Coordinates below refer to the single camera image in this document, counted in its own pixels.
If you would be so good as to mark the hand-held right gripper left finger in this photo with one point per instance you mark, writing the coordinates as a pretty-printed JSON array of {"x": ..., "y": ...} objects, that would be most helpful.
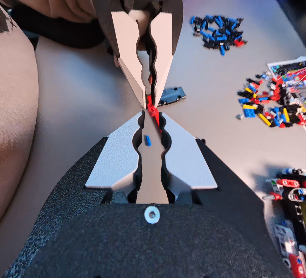
[{"x": 117, "y": 160}]

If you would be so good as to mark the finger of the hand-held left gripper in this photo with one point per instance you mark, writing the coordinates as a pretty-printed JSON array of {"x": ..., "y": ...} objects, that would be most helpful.
[
  {"x": 163, "y": 50},
  {"x": 126, "y": 50}
]

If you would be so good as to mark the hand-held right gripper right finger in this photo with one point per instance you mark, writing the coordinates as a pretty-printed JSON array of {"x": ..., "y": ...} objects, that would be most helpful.
[{"x": 186, "y": 163}]

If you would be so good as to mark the blue lego pin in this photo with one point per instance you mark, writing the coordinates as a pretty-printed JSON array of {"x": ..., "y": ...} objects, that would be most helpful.
[{"x": 147, "y": 140}]

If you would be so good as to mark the black lego panel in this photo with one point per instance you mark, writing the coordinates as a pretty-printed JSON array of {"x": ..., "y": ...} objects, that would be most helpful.
[{"x": 172, "y": 95}]

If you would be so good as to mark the long red lego beam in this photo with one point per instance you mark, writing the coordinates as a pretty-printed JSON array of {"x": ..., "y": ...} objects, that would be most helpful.
[{"x": 156, "y": 118}]

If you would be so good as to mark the grey lego pin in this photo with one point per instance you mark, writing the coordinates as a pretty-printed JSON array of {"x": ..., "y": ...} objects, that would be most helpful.
[{"x": 239, "y": 116}]

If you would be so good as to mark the pile of mixed lego pieces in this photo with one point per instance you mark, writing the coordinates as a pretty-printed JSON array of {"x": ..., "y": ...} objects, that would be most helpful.
[{"x": 270, "y": 105}]

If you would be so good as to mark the partly built lego car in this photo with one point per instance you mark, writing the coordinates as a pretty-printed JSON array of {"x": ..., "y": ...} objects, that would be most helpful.
[{"x": 291, "y": 199}]

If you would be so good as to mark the pile of black blue pins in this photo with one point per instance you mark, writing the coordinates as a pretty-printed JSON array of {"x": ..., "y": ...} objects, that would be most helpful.
[{"x": 217, "y": 34}]

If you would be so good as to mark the colourful sticker sheet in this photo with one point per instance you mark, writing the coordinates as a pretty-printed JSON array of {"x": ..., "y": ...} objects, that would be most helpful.
[{"x": 291, "y": 70}]

